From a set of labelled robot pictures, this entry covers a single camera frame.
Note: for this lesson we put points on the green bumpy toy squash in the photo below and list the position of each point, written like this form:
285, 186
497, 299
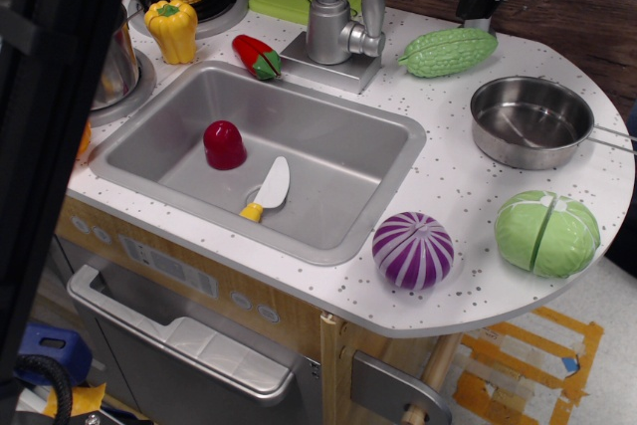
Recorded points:
446, 52

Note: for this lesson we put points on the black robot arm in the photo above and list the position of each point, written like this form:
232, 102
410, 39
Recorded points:
52, 55

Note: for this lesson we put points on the small steel pan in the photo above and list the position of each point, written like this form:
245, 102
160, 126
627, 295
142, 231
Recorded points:
532, 123

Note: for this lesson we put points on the tall steel pot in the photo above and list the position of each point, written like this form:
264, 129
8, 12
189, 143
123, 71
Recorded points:
120, 71

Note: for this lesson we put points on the silver toy faucet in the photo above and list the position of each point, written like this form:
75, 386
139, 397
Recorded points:
336, 50

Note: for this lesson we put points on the green toy cutting board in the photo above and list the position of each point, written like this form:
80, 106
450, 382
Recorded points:
296, 11

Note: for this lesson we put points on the red toy chili pepper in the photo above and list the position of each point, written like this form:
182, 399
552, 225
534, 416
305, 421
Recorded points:
262, 61

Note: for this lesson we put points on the green toy cabbage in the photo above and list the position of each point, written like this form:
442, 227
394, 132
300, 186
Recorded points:
546, 234

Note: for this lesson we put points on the grey toy sink basin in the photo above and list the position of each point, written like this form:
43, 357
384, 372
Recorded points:
295, 169

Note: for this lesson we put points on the black stove burner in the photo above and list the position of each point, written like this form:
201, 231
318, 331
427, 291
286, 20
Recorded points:
214, 16

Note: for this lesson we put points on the purple striped toy onion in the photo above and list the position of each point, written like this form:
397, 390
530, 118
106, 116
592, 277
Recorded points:
413, 251

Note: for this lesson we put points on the white yellow toy knife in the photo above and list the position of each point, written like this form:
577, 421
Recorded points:
272, 192

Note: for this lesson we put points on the red toy tomato half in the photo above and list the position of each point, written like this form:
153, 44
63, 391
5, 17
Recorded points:
223, 145

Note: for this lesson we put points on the yellow toy bell pepper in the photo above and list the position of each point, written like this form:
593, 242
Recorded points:
173, 26

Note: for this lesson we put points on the orange toy pumpkin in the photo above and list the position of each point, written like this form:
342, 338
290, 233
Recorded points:
85, 139

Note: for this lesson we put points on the grey toy dishwasher door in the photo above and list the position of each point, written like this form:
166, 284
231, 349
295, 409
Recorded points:
179, 363

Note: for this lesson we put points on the blue clamp tool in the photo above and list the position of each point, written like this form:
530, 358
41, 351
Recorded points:
65, 346

